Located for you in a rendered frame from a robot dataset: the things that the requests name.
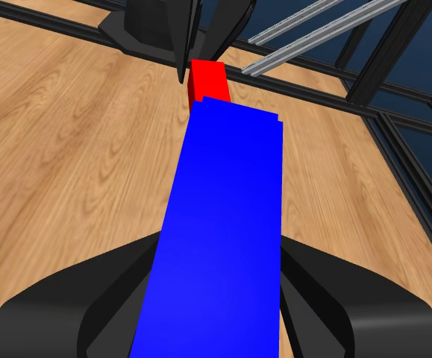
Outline blue hollow socket block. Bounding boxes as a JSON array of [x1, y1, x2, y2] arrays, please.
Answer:
[[128, 95, 284, 358]]

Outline thin red peg bar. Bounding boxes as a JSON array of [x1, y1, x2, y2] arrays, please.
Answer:
[[187, 58, 232, 115]]

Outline silver aluminium rail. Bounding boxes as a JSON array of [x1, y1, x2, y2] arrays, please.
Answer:
[[247, 0, 354, 46], [240, 0, 420, 78]]

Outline black table frame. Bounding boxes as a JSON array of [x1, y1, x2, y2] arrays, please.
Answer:
[[0, 0, 432, 273]]

